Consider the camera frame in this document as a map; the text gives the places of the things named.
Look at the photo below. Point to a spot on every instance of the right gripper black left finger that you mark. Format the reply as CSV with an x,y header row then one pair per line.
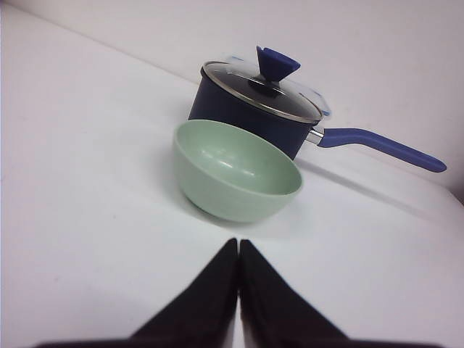
x,y
201,314

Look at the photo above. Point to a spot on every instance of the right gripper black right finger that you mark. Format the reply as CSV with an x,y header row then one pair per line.
x,y
275,313

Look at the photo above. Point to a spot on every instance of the green bowl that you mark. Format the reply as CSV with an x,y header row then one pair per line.
x,y
231,173

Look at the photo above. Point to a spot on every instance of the dark blue saucepan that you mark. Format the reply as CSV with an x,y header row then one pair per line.
x,y
213,102

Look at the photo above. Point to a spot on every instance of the clear container blue rim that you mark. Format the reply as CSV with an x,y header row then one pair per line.
x,y
286,84

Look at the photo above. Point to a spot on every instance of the glass lid blue knob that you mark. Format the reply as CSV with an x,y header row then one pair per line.
x,y
262,90

